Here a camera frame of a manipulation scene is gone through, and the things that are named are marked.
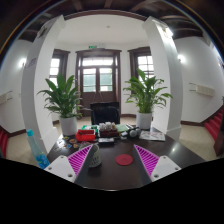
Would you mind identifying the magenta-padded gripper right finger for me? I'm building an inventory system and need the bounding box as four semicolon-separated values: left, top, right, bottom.
133;143;182;183

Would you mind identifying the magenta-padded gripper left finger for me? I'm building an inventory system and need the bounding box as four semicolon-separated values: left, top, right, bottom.
44;143;96;184

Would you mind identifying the clear blue-capped drink bottle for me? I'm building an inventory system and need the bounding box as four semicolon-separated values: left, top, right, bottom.
25;129;51;170

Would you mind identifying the white printed pamphlet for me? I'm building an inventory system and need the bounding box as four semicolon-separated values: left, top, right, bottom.
138;130;166;142

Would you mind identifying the grey ribbed ceramic mug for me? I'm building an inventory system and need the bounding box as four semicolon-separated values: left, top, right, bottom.
87;143;103;168

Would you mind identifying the red plastic box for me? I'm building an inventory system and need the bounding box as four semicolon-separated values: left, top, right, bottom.
75;129;97;143

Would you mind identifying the large plant in white pot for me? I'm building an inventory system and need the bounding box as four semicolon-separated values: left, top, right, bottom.
122;68;174;131
37;73;85;137

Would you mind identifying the flat round red coaster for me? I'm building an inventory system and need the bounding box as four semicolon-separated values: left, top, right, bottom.
115;153;134;166

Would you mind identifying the green patterned box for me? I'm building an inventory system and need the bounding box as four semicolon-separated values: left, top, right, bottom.
81;124;100;132

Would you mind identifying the small flat black box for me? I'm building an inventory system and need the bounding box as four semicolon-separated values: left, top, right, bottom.
98;137;115;145

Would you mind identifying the brown tray with white cups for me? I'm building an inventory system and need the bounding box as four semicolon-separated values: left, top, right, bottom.
98;121;120;138

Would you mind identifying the red carpeted staircase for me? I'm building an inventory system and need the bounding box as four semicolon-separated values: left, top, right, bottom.
203;106;224;141
0;128;9;158

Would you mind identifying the black office chair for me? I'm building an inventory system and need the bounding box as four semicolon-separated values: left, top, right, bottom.
89;101;121;126

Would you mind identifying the dark wooden double door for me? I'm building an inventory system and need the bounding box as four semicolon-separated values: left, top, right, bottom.
75;49;122;116

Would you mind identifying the dark framed window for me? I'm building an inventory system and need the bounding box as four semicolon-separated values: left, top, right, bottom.
128;46;155;80
49;49;71;88

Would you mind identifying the purple lettered pillar sign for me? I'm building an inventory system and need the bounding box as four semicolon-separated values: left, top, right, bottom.
26;58;37;68

